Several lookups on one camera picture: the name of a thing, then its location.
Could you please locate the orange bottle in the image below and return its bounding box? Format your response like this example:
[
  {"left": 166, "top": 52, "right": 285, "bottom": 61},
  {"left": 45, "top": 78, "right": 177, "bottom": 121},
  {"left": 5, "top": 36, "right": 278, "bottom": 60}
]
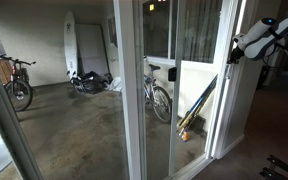
[{"left": 181, "top": 129, "right": 190, "bottom": 143}]

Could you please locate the black garbage bag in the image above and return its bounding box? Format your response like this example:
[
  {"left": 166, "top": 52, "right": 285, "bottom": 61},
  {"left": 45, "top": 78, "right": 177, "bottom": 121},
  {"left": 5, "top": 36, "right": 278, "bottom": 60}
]
[{"left": 69, "top": 70, "right": 113, "bottom": 95}]

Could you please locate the white flat board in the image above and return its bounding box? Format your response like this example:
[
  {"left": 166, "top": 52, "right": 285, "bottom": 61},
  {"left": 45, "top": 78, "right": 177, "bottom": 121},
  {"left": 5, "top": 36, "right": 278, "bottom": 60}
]
[{"left": 75, "top": 23, "right": 111, "bottom": 77}]

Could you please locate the small black crate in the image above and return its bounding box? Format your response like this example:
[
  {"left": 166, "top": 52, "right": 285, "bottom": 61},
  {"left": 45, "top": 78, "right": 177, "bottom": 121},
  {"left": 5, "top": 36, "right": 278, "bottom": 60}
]
[{"left": 192, "top": 115, "right": 207, "bottom": 135}]

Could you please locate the white framed sliding glass door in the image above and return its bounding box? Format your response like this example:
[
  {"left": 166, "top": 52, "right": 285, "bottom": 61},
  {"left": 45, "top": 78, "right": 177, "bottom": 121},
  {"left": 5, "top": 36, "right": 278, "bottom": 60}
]
[{"left": 113, "top": 0, "right": 240, "bottom": 180}]

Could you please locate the dark grey door post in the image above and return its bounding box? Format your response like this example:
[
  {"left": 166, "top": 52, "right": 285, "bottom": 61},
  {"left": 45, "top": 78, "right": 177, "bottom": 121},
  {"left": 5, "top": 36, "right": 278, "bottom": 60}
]
[{"left": 0, "top": 45, "right": 44, "bottom": 180}]

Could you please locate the white surfboard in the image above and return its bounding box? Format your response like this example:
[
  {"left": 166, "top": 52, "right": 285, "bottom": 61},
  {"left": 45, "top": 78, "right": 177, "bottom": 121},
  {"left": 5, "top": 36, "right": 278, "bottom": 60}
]
[{"left": 62, "top": 10, "right": 79, "bottom": 80}]

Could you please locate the black wall lockbox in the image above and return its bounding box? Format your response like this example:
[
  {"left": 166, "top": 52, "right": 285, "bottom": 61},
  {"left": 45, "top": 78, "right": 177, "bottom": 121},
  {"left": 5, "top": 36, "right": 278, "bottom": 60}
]
[{"left": 167, "top": 66, "right": 178, "bottom": 83}]

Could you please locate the dark framed wall picture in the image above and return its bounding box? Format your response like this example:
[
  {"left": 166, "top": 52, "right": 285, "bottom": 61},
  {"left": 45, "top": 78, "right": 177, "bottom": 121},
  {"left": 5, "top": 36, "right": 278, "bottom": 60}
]
[{"left": 107, "top": 15, "right": 119, "bottom": 48}]

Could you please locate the red bicycle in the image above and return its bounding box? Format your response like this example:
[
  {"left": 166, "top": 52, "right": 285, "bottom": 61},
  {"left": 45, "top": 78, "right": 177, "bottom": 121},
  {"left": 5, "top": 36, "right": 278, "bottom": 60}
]
[{"left": 0, "top": 54, "right": 37, "bottom": 113}]

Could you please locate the white framed window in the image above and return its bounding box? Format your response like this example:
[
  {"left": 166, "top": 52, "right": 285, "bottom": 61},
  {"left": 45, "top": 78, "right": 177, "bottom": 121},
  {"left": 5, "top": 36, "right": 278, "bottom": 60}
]
[{"left": 141, "top": 0, "right": 224, "bottom": 65}]

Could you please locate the blue white bicycle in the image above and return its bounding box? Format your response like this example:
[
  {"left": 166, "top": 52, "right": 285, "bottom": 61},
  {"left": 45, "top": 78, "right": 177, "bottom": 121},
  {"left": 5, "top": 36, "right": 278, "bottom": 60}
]
[{"left": 143, "top": 55, "right": 174, "bottom": 125}]

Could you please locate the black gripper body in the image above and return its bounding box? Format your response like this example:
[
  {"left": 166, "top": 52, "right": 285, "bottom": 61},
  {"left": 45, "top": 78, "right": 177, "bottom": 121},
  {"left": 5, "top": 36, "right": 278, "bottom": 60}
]
[{"left": 226, "top": 46, "right": 245, "bottom": 65}]

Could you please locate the inner white framed glass door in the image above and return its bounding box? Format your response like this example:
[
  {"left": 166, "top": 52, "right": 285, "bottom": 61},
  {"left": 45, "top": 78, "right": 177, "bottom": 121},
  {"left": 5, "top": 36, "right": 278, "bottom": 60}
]
[{"left": 132, "top": 0, "right": 186, "bottom": 180}]

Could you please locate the brown wooden railing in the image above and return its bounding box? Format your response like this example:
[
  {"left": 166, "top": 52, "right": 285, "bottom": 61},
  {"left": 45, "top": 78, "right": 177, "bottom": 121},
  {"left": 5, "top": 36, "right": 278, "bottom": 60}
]
[{"left": 0, "top": 59, "right": 14, "bottom": 86}]

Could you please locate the white plastic bag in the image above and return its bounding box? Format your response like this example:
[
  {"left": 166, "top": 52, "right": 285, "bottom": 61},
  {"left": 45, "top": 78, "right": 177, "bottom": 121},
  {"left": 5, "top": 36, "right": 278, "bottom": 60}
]
[{"left": 105, "top": 76, "right": 123, "bottom": 93}]

